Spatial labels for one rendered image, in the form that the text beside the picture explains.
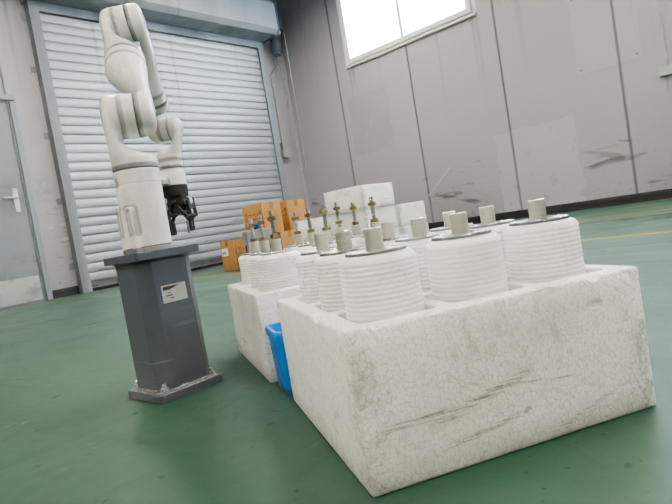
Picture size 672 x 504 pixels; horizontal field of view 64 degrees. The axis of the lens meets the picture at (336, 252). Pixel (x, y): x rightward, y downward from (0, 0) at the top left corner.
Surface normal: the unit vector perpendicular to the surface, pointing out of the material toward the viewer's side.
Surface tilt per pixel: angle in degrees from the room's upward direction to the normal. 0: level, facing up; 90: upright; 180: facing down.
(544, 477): 0
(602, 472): 0
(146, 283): 90
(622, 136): 90
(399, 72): 90
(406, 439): 90
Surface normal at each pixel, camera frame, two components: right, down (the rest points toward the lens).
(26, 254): 0.73, -0.08
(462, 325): 0.29, 0.00
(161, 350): 0.05, 0.04
